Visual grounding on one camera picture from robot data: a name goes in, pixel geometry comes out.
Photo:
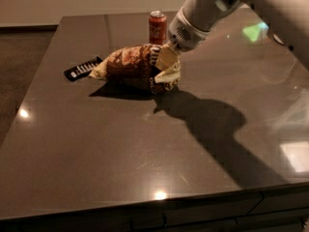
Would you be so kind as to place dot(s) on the red soda can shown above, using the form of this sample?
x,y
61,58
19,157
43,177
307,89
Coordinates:
x,y
157,27

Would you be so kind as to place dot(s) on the black rxbar chocolate bar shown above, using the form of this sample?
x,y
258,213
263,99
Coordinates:
x,y
82,70

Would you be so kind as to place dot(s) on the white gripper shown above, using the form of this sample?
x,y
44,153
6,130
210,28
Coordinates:
x,y
183,35

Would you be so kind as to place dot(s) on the brown chip bag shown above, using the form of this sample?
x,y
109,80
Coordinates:
x,y
134,66

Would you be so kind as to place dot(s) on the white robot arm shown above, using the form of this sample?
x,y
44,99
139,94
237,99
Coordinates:
x,y
288,20

